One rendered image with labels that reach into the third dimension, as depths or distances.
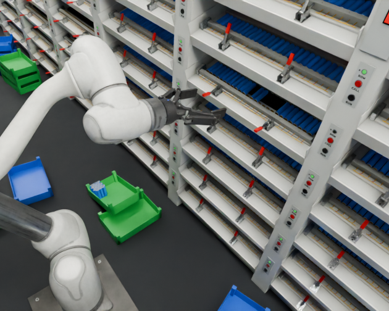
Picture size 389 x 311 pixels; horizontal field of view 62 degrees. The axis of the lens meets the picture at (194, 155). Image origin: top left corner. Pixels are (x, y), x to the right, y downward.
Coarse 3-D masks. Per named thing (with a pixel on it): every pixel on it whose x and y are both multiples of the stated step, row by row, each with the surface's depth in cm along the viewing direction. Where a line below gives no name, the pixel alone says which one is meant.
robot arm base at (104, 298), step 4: (100, 280) 133; (104, 292) 129; (104, 296) 128; (100, 300) 125; (104, 300) 127; (108, 300) 128; (96, 304) 123; (100, 304) 125; (104, 304) 126; (108, 304) 127; (112, 304) 127; (96, 308) 124; (100, 308) 125; (104, 308) 126; (108, 308) 126
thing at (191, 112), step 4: (180, 108) 93; (184, 108) 93; (188, 108) 94; (188, 112) 94; (192, 112) 94; (196, 112) 94; (200, 112) 94; (204, 112) 95; (208, 116) 95; (212, 116) 95
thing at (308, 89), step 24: (192, 24) 121; (216, 24) 121; (240, 24) 120; (264, 24) 117; (216, 48) 117; (240, 48) 114; (264, 48) 110; (288, 48) 108; (312, 48) 106; (240, 72) 114; (264, 72) 107; (288, 72) 101; (312, 72) 100; (336, 72) 99; (288, 96) 102; (312, 96) 98
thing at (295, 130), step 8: (200, 72) 136; (208, 72) 134; (208, 80) 133; (216, 80) 131; (224, 88) 129; (232, 88) 127; (240, 96) 124; (248, 104) 123; (256, 104) 121; (256, 112) 120; (264, 112) 118; (272, 112) 117; (280, 120) 115; (288, 128) 113; (296, 128) 112; (304, 136) 109
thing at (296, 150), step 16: (208, 64) 141; (224, 64) 139; (192, 80) 137; (208, 96) 132; (224, 96) 129; (240, 112) 123; (272, 128) 116; (272, 144) 117; (288, 144) 111; (304, 144) 110
